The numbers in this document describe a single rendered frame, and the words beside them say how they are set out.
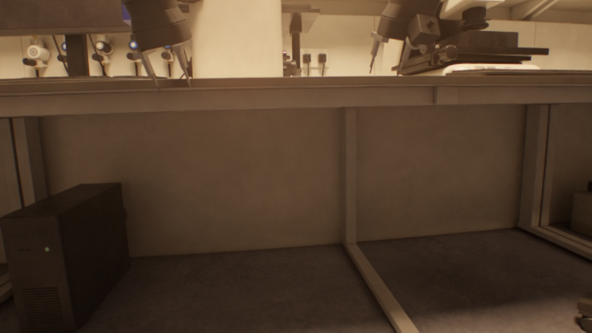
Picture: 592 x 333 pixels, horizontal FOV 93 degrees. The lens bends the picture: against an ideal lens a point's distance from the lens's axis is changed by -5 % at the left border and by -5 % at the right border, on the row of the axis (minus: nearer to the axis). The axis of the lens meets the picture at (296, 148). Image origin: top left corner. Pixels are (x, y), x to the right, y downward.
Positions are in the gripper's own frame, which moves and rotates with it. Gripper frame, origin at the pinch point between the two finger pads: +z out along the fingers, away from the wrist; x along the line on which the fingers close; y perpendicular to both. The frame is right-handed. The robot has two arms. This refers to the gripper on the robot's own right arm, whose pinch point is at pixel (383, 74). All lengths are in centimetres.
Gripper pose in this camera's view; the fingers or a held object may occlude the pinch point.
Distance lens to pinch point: 54.0
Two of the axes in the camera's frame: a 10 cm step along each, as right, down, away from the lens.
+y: 1.3, 5.1, -8.5
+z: -1.6, 8.6, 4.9
